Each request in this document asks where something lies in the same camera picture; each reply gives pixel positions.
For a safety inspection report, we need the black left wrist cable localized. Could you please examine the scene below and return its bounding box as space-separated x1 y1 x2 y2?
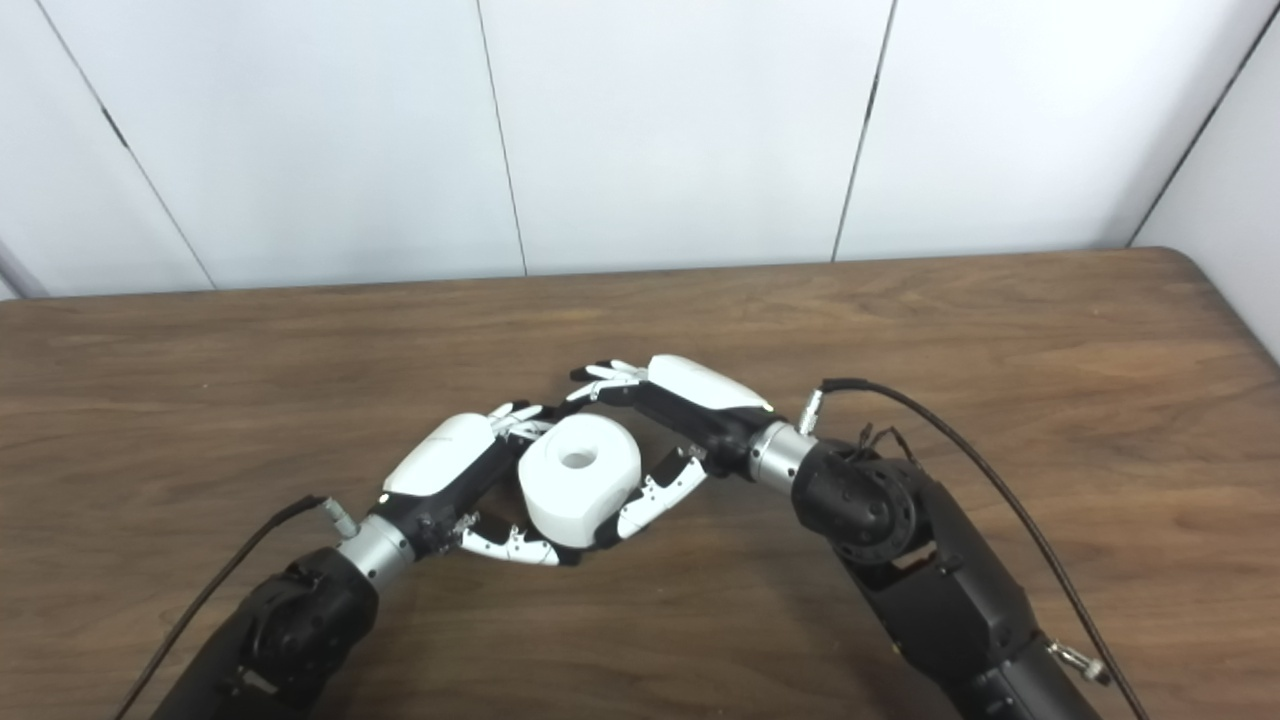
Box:
112 495 359 720

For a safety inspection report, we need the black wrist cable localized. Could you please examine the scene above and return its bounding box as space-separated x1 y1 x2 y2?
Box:
112 495 359 720
798 378 1151 720

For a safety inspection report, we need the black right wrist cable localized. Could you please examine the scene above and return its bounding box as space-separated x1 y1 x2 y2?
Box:
798 378 1151 720

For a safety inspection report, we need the round white piece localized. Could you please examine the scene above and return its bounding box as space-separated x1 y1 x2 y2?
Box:
518 414 642 549

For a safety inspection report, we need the grey wall corner post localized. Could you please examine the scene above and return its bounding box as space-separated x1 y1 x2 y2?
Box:
0 240 49 299

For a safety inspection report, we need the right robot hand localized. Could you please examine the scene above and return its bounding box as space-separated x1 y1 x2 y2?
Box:
569 354 791 542

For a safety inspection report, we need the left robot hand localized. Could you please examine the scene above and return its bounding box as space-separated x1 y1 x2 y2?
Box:
368 401 583 569

